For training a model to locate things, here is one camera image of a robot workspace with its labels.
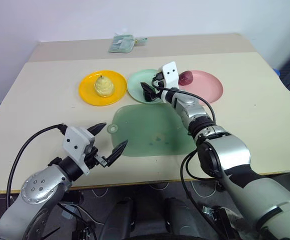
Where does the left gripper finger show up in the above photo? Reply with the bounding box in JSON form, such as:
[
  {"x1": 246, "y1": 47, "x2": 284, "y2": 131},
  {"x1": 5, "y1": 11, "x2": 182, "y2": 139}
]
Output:
[
  {"x1": 87, "y1": 122, "x2": 108, "y2": 137},
  {"x1": 106, "y1": 139, "x2": 129, "y2": 167}
]

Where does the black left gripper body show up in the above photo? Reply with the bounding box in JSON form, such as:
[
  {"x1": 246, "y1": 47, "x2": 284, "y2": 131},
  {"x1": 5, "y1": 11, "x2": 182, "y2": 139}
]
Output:
[{"x1": 83, "y1": 145, "x2": 111, "y2": 170}]

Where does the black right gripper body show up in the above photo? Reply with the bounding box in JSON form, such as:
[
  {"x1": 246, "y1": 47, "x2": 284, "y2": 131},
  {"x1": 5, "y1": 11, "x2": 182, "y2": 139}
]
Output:
[{"x1": 151, "y1": 70, "x2": 167, "y2": 101}]

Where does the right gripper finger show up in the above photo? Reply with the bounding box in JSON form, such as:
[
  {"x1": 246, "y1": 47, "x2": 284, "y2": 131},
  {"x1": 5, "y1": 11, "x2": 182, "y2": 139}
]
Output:
[
  {"x1": 140, "y1": 81, "x2": 156, "y2": 94},
  {"x1": 143, "y1": 91, "x2": 160, "y2": 103}
]

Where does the green plate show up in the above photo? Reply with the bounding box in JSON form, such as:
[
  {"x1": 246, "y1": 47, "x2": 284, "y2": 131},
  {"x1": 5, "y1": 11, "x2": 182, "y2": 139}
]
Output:
[{"x1": 126, "y1": 69, "x2": 176, "y2": 105}]

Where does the yellow plate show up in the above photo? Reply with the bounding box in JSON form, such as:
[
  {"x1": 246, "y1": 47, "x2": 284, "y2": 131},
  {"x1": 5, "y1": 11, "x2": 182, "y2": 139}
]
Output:
[{"x1": 78, "y1": 69, "x2": 128, "y2": 107}]

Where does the pink plate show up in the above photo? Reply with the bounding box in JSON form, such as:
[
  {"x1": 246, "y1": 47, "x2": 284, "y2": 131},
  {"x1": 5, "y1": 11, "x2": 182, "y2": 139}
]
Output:
[{"x1": 178, "y1": 70, "x2": 224, "y2": 105}]

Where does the dark red fruit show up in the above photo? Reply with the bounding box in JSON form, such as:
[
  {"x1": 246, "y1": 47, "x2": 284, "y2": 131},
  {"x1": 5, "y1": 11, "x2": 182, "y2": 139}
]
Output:
[{"x1": 178, "y1": 70, "x2": 195, "y2": 87}]

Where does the green silicone mat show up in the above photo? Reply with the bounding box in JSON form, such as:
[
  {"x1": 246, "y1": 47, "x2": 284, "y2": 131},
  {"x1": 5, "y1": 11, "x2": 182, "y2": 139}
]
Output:
[{"x1": 106, "y1": 103, "x2": 199, "y2": 158}]

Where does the yellow pear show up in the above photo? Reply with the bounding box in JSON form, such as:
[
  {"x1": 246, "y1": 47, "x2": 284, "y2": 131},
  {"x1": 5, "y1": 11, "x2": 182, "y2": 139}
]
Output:
[{"x1": 93, "y1": 74, "x2": 115, "y2": 98}]

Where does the green fabric pouch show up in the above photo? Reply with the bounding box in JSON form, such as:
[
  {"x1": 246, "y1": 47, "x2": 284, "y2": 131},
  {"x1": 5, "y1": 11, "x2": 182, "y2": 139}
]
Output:
[{"x1": 107, "y1": 33, "x2": 136, "y2": 54}]

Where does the dark rounded shape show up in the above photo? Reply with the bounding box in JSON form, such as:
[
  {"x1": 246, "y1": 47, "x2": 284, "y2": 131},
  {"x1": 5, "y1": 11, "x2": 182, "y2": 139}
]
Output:
[
  {"x1": 101, "y1": 198, "x2": 136, "y2": 240},
  {"x1": 163, "y1": 197, "x2": 204, "y2": 240}
]

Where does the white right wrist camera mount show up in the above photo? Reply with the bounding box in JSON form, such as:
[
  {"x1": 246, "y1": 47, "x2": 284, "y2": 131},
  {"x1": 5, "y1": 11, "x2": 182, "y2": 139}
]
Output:
[{"x1": 161, "y1": 61, "x2": 181, "y2": 90}]

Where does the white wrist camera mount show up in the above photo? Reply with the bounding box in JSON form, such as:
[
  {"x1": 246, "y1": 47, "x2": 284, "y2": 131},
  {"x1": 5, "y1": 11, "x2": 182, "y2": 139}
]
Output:
[
  {"x1": 161, "y1": 61, "x2": 181, "y2": 90},
  {"x1": 62, "y1": 126, "x2": 96, "y2": 175}
]

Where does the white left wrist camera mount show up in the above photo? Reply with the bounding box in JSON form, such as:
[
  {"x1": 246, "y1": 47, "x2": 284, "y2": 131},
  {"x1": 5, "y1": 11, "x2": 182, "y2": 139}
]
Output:
[{"x1": 62, "y1": 126, "x2": 96, "y2": 175}]

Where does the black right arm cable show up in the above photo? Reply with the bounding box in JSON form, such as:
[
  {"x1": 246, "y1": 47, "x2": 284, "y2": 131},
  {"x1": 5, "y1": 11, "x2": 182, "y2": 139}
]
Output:
[{"x1": 151, "y1": 77, "x2": 217, "y2": 226}]

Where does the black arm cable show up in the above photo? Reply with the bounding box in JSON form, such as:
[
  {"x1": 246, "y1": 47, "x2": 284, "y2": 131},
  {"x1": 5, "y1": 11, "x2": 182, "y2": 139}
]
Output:
[
  {"x1": 6, "y1": 123, "x2": 68, "y2": 208},
  {"x1": 151, "y1": 77, "x2": 217, "y2": 226}
]

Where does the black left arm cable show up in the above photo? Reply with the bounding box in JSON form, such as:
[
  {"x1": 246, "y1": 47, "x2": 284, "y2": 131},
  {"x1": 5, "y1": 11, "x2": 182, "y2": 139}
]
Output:
[{"x1": 6, "y1": 123, "x2": 68, "y2": 208}]

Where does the black clamp with silver bracket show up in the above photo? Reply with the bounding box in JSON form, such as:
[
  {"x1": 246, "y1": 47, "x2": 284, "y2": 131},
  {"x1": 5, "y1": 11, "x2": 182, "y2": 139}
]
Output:
[{"x1": 201, "y1": 204, "x2": 237, "y2": 240}]

